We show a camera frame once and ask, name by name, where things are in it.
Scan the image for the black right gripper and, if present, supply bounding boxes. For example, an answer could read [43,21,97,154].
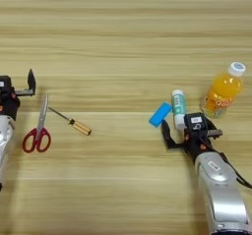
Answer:
[159,116,224,165]

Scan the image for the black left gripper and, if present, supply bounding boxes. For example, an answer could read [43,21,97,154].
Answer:
[0,68,36,121]

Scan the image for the white teal glue stick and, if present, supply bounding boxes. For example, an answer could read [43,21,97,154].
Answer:
[170,88,188,131]

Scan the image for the blue eraser block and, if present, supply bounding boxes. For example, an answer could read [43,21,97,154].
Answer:
[148,101,173,129]

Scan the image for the orange juice bottle white cap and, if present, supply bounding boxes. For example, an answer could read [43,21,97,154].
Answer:
[200,61,247,120]

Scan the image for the yellow handled screwdriver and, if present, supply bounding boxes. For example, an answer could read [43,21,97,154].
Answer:
[47,106,94,137]

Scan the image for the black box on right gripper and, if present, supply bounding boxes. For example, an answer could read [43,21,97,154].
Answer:
[183,112,209,136]

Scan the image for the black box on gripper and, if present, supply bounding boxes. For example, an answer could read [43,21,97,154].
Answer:
[183,112,209,136]
[0,75,13,95]

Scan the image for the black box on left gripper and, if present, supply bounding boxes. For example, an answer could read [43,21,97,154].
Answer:
[0,75,13,95]

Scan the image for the red handled scissors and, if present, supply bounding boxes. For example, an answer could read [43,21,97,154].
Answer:
[22,93,52,154]

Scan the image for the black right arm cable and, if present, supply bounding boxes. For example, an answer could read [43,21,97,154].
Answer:
[220,151,252,190]

